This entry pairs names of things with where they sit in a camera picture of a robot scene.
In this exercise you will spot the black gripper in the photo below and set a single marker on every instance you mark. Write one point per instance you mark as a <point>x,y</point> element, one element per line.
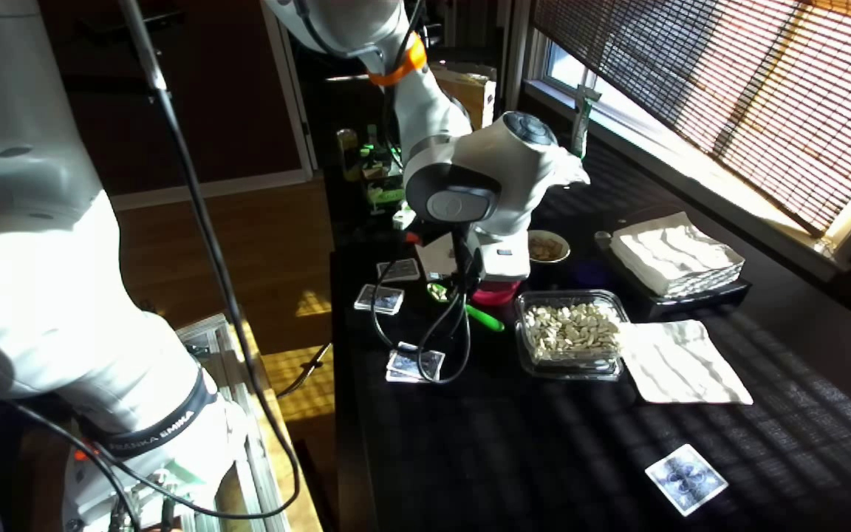
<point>502,261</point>

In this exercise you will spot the green plastic spoon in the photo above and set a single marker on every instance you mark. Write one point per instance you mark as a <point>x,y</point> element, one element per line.
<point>489,321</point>

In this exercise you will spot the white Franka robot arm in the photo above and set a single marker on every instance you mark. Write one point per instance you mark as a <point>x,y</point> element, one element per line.
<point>30,248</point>

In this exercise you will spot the pink plastic bowl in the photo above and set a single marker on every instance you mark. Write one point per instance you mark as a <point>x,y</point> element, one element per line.
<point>498,295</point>

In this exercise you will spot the dark round bowl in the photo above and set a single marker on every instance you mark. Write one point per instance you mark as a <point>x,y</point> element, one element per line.
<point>550,248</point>

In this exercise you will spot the clear container of white seeds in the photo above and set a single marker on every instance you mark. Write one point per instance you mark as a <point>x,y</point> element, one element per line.
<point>570,335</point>

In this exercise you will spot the playing card right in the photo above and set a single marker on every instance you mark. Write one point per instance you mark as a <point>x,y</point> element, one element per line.
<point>409,367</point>

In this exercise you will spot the green capped bottle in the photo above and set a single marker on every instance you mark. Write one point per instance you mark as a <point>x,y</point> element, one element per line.
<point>383,163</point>

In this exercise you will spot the orange box with cartoon face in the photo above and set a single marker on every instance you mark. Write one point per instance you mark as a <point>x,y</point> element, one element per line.
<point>470,98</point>

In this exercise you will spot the stack of white napkins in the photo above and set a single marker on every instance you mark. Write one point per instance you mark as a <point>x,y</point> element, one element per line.
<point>678,255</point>

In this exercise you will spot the black tray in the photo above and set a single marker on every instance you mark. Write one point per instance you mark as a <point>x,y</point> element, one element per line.
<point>681,299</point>

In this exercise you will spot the flat white paper napkin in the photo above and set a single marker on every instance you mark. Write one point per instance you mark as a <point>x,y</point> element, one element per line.
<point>685,363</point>

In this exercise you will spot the single blue playing card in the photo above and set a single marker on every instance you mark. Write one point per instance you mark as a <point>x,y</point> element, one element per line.
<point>685,481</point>

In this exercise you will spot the wooden window blind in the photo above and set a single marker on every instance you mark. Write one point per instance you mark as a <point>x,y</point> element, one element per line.
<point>739,98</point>

